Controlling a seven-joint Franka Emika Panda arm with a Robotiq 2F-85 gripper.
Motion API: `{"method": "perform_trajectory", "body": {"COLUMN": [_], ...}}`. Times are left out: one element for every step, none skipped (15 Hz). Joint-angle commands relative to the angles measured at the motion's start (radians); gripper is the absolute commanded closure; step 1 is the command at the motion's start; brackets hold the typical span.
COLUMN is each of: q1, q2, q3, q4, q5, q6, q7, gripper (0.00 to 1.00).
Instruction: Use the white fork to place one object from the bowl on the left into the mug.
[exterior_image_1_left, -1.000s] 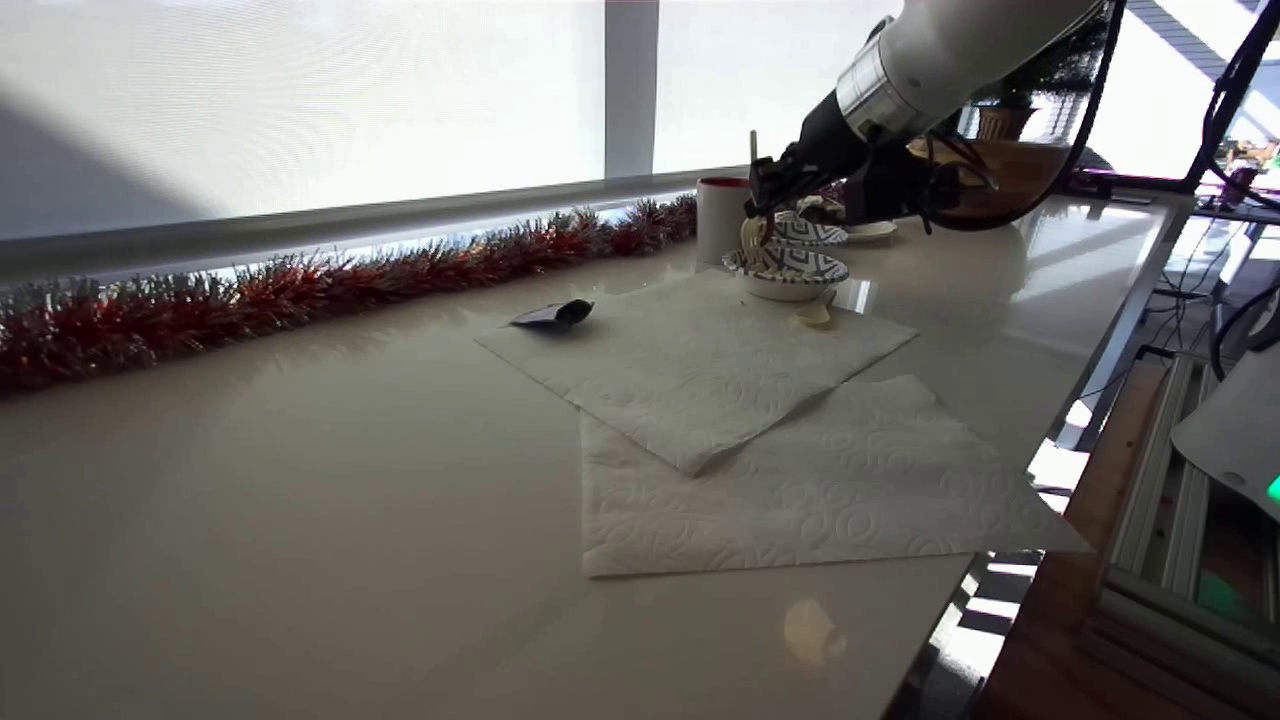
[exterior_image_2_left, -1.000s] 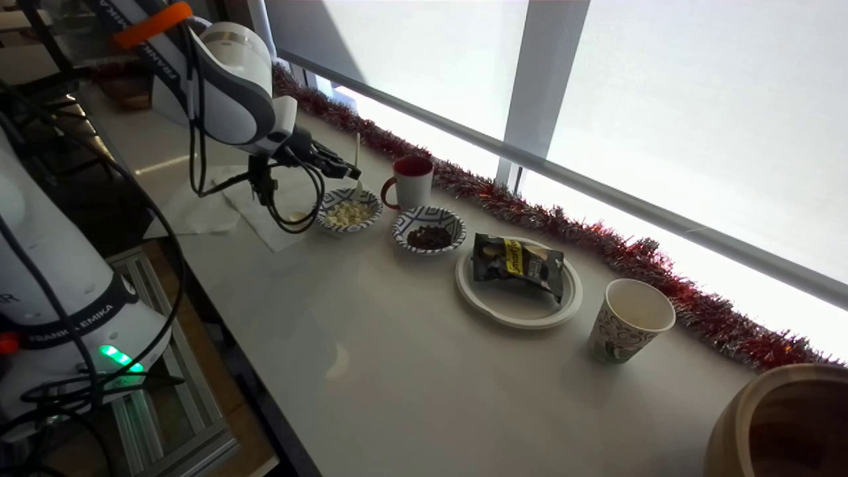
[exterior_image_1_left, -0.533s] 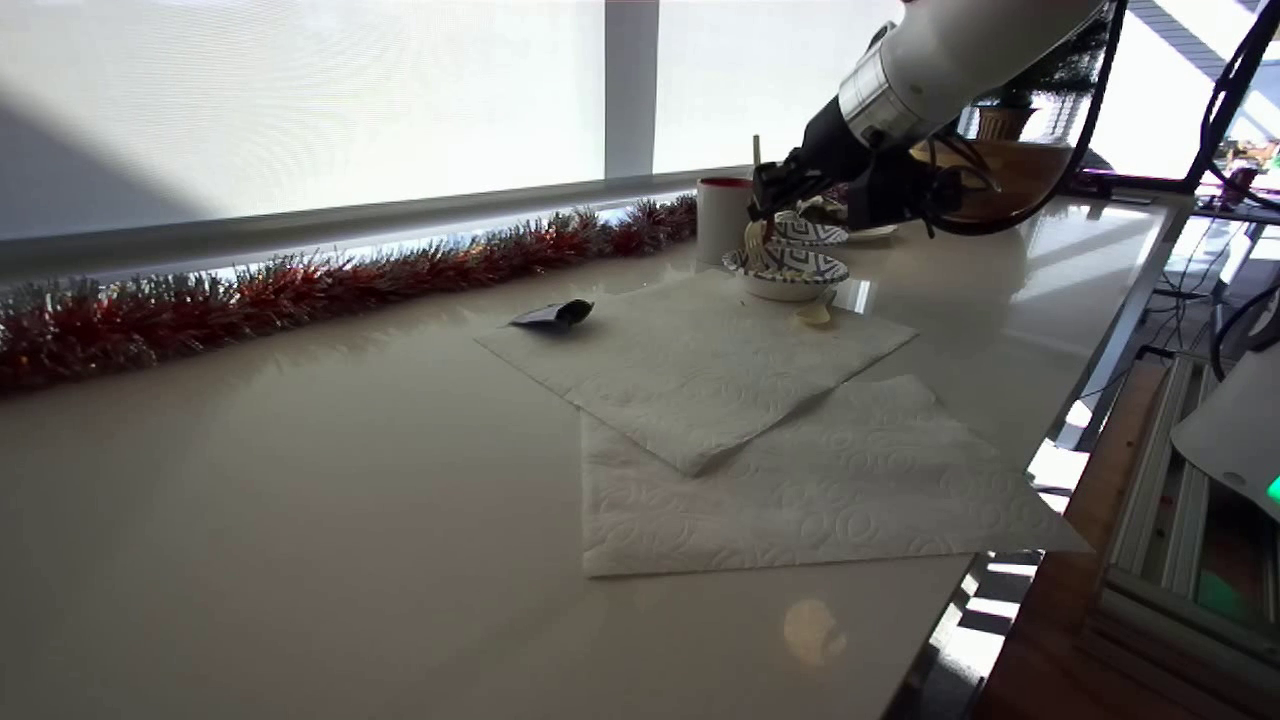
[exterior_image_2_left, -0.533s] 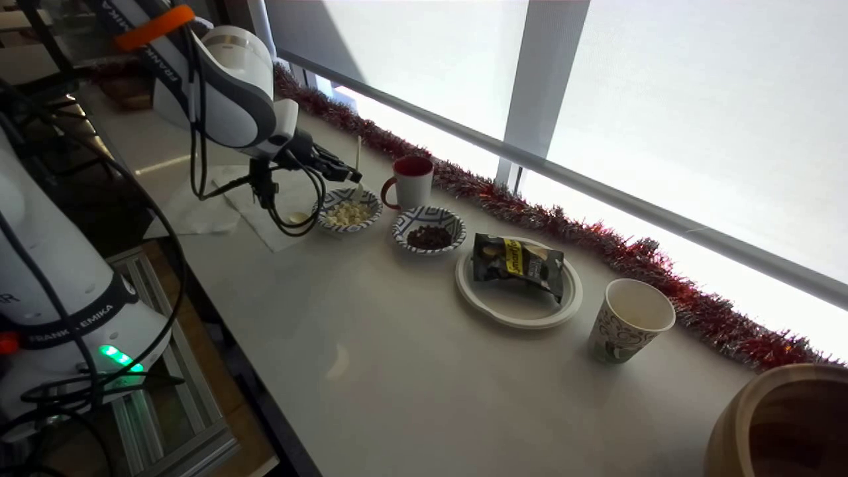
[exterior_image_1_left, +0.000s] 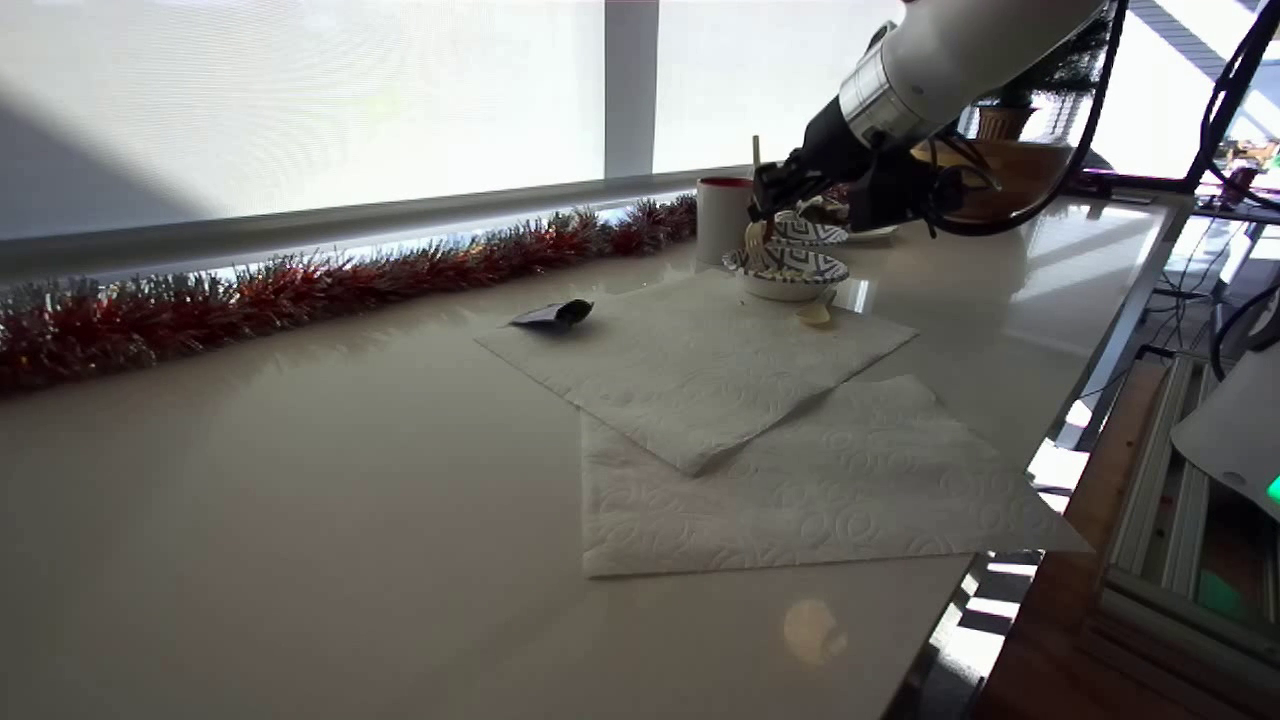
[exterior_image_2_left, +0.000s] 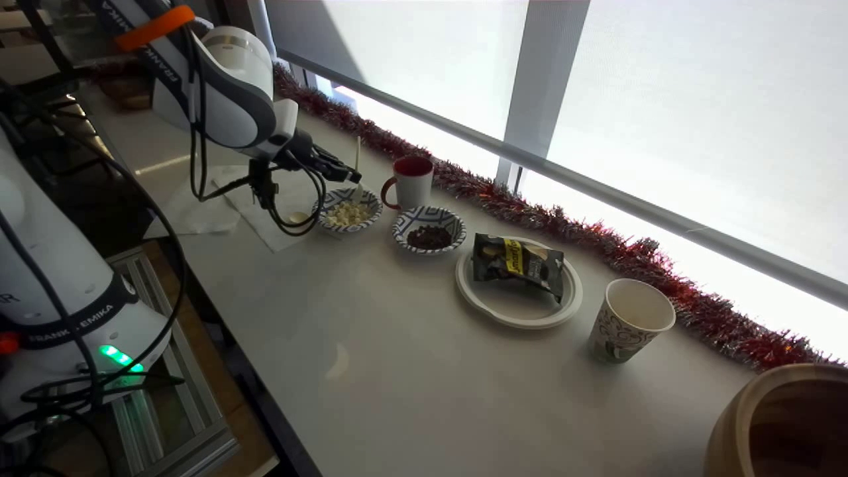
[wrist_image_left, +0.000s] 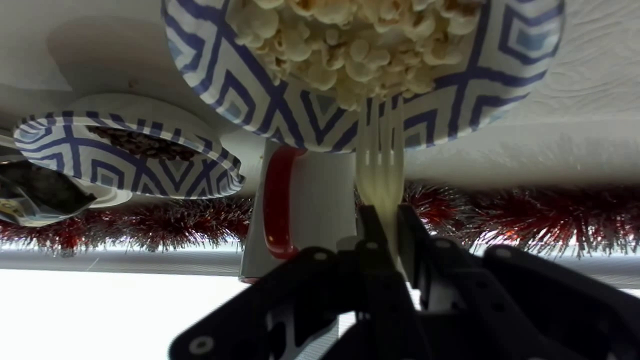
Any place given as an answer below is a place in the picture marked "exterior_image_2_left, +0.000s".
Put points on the metal and wood robot stand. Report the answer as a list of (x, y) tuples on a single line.
[(174, 415)]

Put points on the black yellow snack bag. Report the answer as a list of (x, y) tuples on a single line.
[(518, 267)]

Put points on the pale popcorn pile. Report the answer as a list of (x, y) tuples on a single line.
[(349, 212)]

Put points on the white paper napkin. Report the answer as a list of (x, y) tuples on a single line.
[(189, 215), (255, 212)]

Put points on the white mug with red interior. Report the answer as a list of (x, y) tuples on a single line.
[(414, 190)]

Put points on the grey window rail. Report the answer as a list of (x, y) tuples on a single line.
[(671, 222)]

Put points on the dark chocolate pieces pile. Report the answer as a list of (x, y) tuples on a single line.
[(430, 236)]

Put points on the blue patterned bowl with popcorn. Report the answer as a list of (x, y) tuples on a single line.
[(328, 208)]

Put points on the patterned paper cup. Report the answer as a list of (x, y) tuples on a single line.
[(617, 334)]

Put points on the grey window post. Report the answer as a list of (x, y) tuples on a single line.
[(539, 80)]

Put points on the large wooden bowl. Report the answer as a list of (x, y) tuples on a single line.
[(776, 426)]

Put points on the blue patterned bowl with chocolate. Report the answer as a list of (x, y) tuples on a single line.
[(439, 215)]

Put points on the white paper plate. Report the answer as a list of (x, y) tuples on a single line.
[(520, 309)]

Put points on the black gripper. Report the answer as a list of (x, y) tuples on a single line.
[(307, 155)]

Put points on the red silver tinsel garland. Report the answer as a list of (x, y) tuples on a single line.
[(617, 252)]

